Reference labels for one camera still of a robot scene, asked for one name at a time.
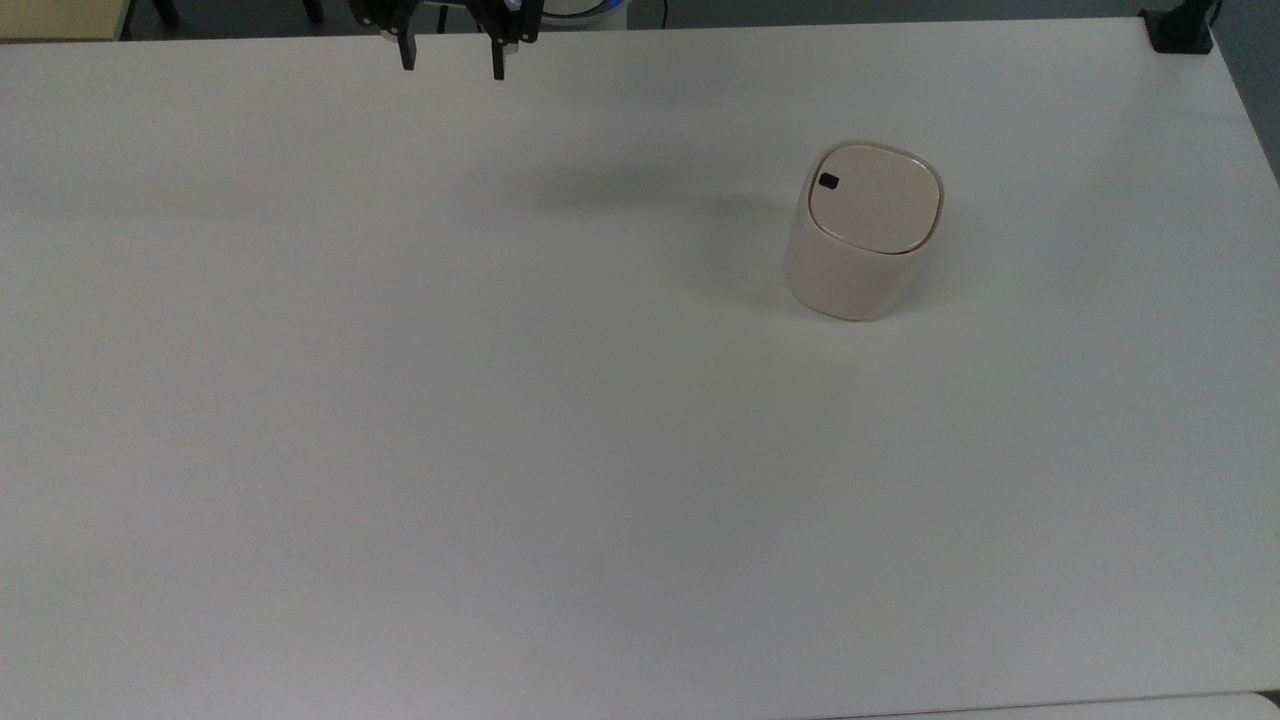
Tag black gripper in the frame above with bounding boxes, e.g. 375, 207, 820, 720
350, 0, 547, 82

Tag cream bin lid black tab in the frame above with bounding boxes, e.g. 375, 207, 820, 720
808, 144, 943, 254

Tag cream plastic trash bin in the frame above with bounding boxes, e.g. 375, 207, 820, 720
784, 141, 946, 323

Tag yellow wooden table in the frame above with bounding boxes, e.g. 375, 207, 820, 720
0, 0, 134, 42

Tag black corner table clamp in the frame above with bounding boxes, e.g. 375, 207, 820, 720
1139, 0, 1225, 55

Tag white robot base blue ring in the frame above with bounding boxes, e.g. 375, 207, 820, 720
545, 0, 630, 32

